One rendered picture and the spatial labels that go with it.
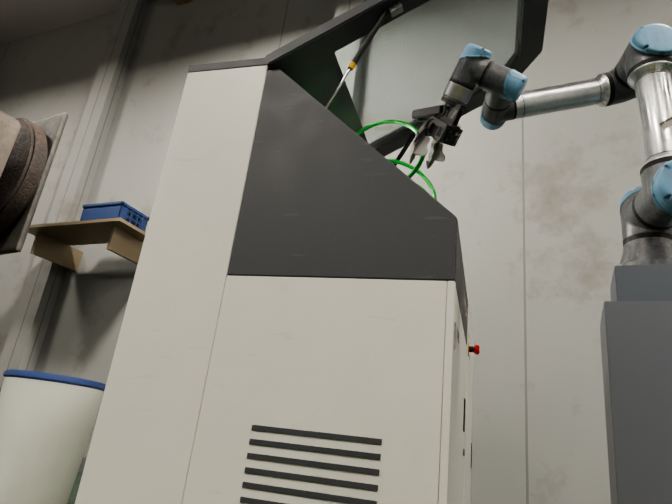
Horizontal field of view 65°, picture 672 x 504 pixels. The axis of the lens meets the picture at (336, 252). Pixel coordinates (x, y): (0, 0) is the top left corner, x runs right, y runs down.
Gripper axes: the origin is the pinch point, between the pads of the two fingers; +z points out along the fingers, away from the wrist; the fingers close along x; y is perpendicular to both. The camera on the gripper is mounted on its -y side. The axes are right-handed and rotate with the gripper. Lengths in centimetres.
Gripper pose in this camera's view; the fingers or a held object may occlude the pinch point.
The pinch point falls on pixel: (418, 161)
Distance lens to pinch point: 163.5
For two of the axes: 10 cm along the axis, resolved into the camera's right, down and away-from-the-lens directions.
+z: -3.8, 8.5, 3.6
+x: 7.8, 0.9, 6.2
